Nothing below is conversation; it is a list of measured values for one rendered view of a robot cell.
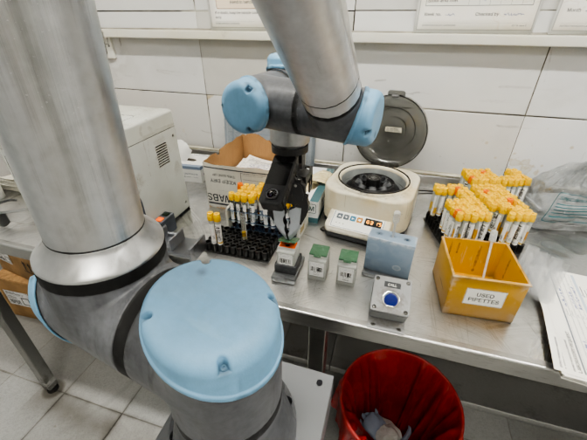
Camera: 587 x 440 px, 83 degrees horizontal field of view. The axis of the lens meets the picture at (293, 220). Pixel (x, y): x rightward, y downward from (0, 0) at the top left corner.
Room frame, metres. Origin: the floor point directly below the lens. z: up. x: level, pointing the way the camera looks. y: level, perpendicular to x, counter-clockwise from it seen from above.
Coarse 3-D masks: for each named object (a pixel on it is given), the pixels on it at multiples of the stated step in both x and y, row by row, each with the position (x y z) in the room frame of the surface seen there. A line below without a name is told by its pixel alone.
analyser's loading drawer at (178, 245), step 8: (168, 232) 0.68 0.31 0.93; (168, 240) 0.66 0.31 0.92; (176, 240) 0.64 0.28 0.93; (184, 240) 0.66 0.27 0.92; (192, 240) 0.66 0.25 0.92; (200, 240) 0.64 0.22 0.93; (168, 248) 0.62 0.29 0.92; (176, 248) 0.63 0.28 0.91; (184, 248) 0.63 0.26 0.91; (192, 248) 0.61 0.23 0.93; (200, 248) 0.63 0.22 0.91; (176, 256) 0.61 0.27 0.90; (184, 256) 0.60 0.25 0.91; (192, 256) 0.60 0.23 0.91
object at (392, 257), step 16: (368, 240) 0.59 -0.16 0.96; (384, 240) 0.58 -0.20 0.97; (400, 240) 0.58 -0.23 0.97; (416, 240) 0.58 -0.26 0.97; (368, 256) 0.59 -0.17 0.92; (384, 256) 0.58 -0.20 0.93; (400, 256) 0.56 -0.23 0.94; (368, 272) 0.58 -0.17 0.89; (384, 272) 0.57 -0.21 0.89; (400, 272) 0.56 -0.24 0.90
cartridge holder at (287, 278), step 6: (300, 258) 0.61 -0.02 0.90; (276, 264) 0.58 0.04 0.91; (300, 264) 0.60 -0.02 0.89; (276, 270) 0.58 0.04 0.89; (282, 270) 0.57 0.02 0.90; (288, 270) 0.57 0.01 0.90; (294, 270) 0.56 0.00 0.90; (276, 276) 0.56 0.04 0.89; (282, 276) 0.56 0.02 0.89; (288, 276) 0.56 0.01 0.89; (294, 276) 0.56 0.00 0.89; (282, 282) 0.55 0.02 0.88; (288, 282) 0.55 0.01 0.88; (294, 282) 0.55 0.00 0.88
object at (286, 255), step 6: (282, 246) 0.59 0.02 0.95; (288, 246) 0.59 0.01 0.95; (294, 246) 0.59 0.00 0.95; (282, 252) 0.58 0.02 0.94; (288, 252) 0.57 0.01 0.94; (294, 252) 0.57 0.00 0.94; (282, 258) 0.58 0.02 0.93; (288, 258) 0.57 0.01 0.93; (294, 258) 0.57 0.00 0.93; (282, 264) 0.58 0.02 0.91; (288, 264) 0.57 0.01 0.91; (294, 264) 0.57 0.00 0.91
